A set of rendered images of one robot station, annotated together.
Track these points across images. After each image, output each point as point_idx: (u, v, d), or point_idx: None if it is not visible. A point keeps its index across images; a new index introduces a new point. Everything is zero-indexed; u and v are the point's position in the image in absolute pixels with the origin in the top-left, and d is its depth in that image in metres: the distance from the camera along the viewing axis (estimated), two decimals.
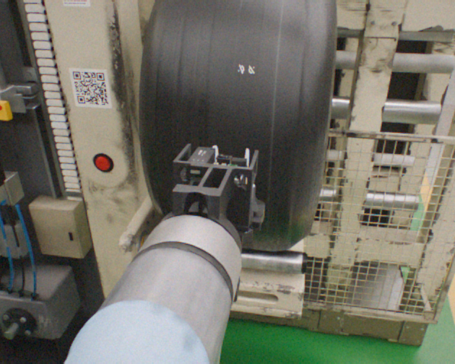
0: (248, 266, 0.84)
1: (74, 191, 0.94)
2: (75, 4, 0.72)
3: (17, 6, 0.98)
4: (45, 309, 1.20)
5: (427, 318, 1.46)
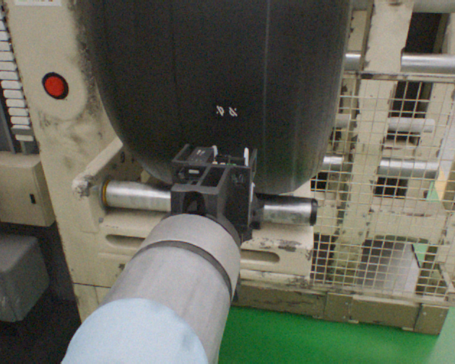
0: None
1: (23, 128, 0.75)
2: None
3: None
4: (2, 285, 1.01)
5: (450, 300, 1.27)
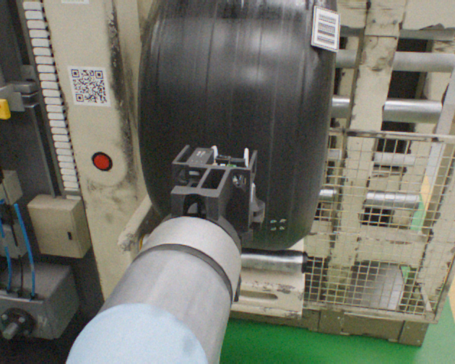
0: (248, 258, 0.83)
1: (73, 191, 0.93)
2: (74, 1, 0.72)
3: (16, 3, 0.98)
4: (45, 309, 1.19)
5: (427, 318, 1.45)
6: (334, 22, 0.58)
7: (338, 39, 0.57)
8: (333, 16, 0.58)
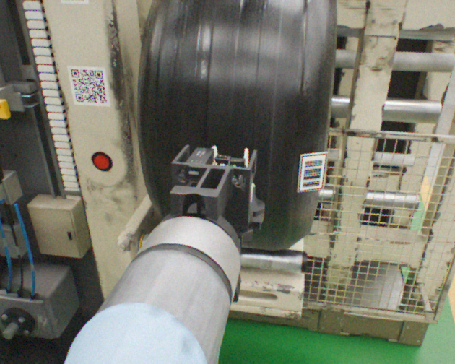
0: None
1: (73, 191, 0.93)
2: (73, 1, 0.72)
3: (16, 3, 0.98)
4: (45, 309, 1.19)
5: (427, 318, 1.45)
6: (320, 163, 0.59)
7: (323, 178, 0.61)
8: (320, 159, 0.59)
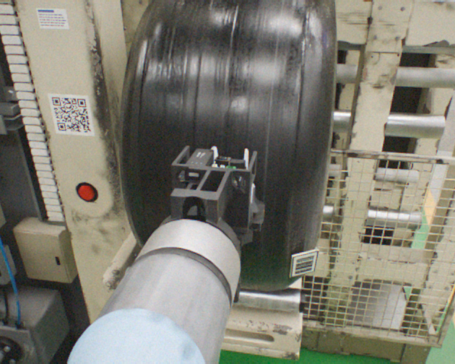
0: None
1: (57, 220, 0.88)
2: (53, 27, 0.66)
3: None
4: (31, 338, 1.14)
5: (430, 341, 1.40)
6: (312, 257, 0.59)
7: (315, 265, 0.61)
8: (311, 255, 0.59)
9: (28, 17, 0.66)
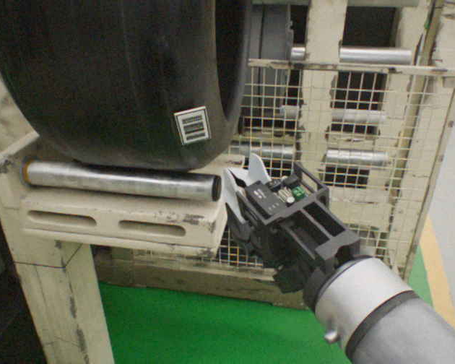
0: None
1: None
2: None
3: None
4: None
5: None
6: (200, 118, 0.53)
7: (209, 129, 0.56)
8: (198, 114, 0.53)
9: None
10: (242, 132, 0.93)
